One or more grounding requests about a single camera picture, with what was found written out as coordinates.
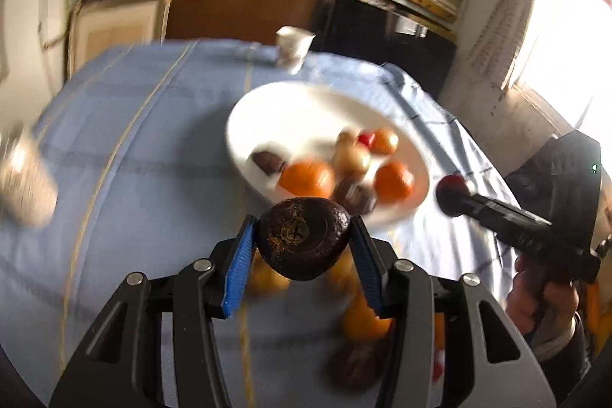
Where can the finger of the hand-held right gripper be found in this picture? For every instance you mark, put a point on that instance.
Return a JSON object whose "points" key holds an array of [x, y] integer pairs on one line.
{"points": [[507, 219]]}

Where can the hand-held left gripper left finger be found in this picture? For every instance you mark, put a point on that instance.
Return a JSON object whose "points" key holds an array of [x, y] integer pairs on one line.
{"points": [[239, 269]]}

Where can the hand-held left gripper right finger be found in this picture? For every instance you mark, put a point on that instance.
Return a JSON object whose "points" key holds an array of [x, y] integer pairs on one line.
{"points": [[366, 269]]}

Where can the orange persimmon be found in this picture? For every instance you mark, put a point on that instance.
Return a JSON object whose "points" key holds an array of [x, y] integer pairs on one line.
{"points": [[361, 322]]}

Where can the small red cherry tomato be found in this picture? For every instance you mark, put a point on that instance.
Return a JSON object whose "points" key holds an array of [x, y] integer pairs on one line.
{"points": [[453, 182]]}

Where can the large dark brown mangosteen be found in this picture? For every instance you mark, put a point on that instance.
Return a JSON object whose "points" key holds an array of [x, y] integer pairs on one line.
{"points": [[301, 240]]}

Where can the large orange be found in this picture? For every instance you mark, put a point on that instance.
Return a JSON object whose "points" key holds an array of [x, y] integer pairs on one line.
{"points": [[306, 178]]}

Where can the tan round fruit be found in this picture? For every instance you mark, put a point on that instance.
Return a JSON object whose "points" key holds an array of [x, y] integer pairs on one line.
{"points": [[345, 138], [351, 159]]}

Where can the yellow-orange round fruit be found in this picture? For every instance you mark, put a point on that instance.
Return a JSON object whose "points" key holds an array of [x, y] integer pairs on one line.
{"points": [[384, 141]]}

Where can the white plate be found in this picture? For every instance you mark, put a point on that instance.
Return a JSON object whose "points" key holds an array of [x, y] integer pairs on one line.
{"points": [[296, 116]]}

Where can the person's right forearm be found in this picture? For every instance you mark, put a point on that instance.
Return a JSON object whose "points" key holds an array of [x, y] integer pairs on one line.
{"points": [[559, 341]]}

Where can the person's right hand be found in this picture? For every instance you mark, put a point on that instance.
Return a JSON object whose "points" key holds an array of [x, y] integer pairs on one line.
{"points": [[521, 298]]}

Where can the blue checked tablecloth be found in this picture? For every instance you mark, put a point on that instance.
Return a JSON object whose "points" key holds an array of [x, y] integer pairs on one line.
{"points": [[143, 178]]}

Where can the bright window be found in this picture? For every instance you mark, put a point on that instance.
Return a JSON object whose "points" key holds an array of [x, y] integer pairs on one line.
{"points": [[564, 49]]}

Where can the patterned curtain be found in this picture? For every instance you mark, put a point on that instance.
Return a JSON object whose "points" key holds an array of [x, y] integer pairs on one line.
{"points": [[497, 30]]}

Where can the black glossy panel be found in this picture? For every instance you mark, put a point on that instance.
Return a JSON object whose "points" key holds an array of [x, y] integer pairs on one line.
{"points": [[382, 49]]}

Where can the white paper cup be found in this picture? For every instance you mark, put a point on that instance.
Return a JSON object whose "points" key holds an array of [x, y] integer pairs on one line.
{"points": [[292, 47]]}

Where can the white beverage can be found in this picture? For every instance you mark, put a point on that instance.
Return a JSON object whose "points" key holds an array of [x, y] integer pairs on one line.
{"points": [[26, 183]]}

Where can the brown wooden board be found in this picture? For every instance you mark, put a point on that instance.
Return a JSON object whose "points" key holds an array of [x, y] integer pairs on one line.
{"points": [[229, 11]]}

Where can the wooden picture frame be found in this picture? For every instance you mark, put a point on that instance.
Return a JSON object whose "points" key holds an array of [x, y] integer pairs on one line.
{"points": [[114, 25]]}

